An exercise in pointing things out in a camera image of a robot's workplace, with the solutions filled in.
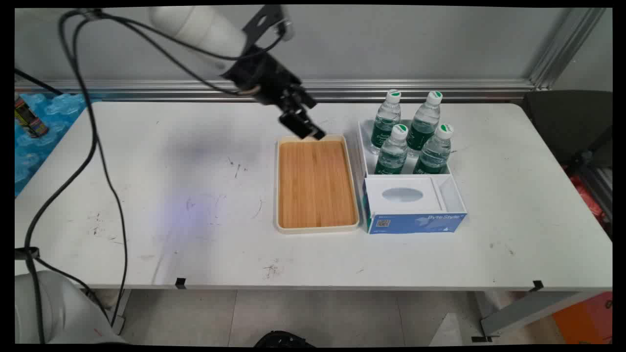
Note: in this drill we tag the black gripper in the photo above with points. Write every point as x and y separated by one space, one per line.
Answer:
264 73

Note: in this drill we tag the small green-label water bottle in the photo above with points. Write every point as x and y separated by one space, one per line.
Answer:
386 117
424 122
434 156
391 156

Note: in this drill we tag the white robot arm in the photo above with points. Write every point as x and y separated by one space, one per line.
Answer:
195 24

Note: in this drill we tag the white robot base link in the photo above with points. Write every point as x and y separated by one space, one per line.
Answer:
54 308

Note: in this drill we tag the white plastic bottle tray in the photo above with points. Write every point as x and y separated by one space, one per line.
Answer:
363 151

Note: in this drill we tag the wooden tray with cream rim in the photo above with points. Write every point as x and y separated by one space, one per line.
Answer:
315 186

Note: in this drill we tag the blue and white box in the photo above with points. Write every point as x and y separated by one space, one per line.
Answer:
415 222

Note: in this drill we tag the black tape piece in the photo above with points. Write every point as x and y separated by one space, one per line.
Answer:
180 282
538 285

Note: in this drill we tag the black round object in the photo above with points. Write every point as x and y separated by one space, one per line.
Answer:
281 340

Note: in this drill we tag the dark grey chair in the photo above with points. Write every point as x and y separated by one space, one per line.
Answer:
562 122

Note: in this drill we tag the white table leg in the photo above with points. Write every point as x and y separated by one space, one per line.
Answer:
117 308

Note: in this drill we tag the dark printed can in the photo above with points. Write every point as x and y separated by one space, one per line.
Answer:
30 120

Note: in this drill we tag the red patterned bag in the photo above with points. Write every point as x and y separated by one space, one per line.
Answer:
589 200

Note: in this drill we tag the grey table leg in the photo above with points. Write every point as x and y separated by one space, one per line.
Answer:
528 310

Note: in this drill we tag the orange box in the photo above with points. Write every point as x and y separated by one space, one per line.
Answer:
584 320

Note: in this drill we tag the horizontal aluminium frame rail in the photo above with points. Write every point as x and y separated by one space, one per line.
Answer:
391 89

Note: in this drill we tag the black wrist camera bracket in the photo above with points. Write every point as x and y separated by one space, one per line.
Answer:
261 22

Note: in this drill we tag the slanted aluminium frame post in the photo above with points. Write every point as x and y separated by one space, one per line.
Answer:
567 46

